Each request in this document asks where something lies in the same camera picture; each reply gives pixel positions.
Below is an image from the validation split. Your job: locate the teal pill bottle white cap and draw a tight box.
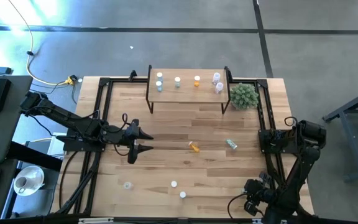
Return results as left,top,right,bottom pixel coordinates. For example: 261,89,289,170
226,138,239,151

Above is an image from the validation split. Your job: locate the yellow extension cable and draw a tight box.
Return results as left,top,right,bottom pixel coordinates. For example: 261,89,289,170
7,0,78,86

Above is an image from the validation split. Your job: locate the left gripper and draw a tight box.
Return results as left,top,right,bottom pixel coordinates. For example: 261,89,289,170
119,119,154,165

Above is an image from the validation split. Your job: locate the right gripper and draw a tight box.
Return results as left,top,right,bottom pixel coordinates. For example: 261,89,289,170
243,172,275,217

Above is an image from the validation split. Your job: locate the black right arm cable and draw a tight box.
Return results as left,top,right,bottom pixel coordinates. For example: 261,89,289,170
227,192,247,220

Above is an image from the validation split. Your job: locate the white cup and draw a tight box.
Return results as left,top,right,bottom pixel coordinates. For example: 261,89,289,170
14,175,27,194

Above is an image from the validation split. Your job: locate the green plant in grey pot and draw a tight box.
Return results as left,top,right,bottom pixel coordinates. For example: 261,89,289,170
229,82,260,111

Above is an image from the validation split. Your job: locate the blue-grey cart frame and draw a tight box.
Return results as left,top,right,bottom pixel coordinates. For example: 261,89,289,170
323,84,358,184

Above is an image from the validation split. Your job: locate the black desk bar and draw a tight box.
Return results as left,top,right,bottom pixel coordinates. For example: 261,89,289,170
9,141,63,172

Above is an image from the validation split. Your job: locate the wooden shelf with black legs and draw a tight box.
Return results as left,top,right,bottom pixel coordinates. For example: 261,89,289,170
145,64,234,115

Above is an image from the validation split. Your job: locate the black metal table frame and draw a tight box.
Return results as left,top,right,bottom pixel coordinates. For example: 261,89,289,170
50,70,315,220

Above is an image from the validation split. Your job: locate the white box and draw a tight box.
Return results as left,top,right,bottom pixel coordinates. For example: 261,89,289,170
46,133,68,158

